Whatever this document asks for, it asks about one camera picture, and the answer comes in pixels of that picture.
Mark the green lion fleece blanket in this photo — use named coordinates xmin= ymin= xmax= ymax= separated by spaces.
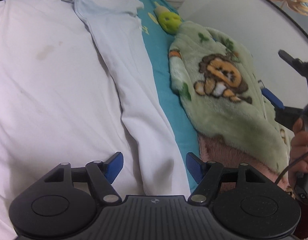
xmin=169 ymin=21 xmax=289 ymax=174

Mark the green plush toy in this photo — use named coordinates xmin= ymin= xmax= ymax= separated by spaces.
xmin=154 ymin=5 xmax=183 ymax=35

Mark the pink fluffy blanket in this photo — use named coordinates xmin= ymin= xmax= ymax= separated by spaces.
xmin=198 ymin=134 xmax=291 ymax=182

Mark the teal patterned bed sheet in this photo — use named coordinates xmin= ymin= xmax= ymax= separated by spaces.
xmin=95 ymin=0 xmax=202 ymax=193

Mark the white t-shirt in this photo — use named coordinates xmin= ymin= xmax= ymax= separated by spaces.
xmin=0 ymin=0 xmax=190 ymax=239

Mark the person right hand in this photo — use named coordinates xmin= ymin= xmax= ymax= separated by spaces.
xmin=288 ymin=119 xmax=308 ymax=188

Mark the black cable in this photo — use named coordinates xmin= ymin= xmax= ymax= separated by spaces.
xmin=274 ymin=147 xmax=308 ymax=184

